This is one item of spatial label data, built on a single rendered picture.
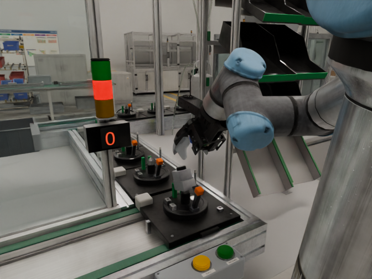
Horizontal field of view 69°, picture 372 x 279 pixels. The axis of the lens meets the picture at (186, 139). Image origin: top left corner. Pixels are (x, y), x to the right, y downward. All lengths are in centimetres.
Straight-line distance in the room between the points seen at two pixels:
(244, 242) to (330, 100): 50
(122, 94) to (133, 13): 431
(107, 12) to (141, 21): 130
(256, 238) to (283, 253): 11
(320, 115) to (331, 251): 29
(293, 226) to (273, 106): 63
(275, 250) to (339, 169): 75
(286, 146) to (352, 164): 91
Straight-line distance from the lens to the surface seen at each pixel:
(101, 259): 81
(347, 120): 19
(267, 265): 88
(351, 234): 21
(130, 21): 1158
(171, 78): 1013
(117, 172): 110
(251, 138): 47
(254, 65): 54
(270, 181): 97
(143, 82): 979
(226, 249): 72
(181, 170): 82
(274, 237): 98
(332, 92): 45
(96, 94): 77
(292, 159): 108
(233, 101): 50
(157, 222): 81
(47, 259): 86
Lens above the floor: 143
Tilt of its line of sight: 18 degrees down
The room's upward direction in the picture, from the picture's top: straight up
